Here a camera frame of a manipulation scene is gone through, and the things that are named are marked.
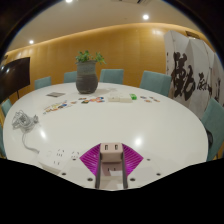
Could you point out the green plant in grey pot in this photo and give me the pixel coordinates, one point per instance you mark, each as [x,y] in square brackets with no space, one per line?
[86,80]

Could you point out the flat grey card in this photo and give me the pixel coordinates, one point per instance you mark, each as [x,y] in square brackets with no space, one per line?
[55,94]

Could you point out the group of round ceiling lights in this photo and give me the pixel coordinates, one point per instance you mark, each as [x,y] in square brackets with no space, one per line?
[145,16]

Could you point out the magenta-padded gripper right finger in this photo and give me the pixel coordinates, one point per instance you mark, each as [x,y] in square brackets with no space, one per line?
[135,165]

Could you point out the flat white box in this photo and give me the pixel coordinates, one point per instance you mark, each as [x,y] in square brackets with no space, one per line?
[119,97]

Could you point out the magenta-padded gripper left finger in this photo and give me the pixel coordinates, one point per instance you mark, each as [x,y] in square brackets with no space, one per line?
[86,165]

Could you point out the black wall-mounted screen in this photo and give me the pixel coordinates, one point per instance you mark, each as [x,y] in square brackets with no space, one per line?
[15,78]

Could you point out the white calligraphy folding screen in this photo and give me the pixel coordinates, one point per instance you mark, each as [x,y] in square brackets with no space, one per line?
[190,66]

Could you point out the group of teal chairs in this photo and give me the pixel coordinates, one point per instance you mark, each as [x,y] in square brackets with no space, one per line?
[111,76]

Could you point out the black bag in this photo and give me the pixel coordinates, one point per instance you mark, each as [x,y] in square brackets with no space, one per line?
[209,138]

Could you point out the small pink-beige charger block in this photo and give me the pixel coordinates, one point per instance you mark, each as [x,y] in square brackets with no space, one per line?
[111,153]

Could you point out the small green block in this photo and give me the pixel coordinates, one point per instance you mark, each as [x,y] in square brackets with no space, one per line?
[133,96]

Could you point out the white power strip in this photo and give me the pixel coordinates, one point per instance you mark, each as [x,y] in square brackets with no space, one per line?
[56,160]

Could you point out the colourful small card cluster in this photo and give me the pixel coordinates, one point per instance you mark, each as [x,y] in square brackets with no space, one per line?
[95,99]
[56,107]
[148,100]

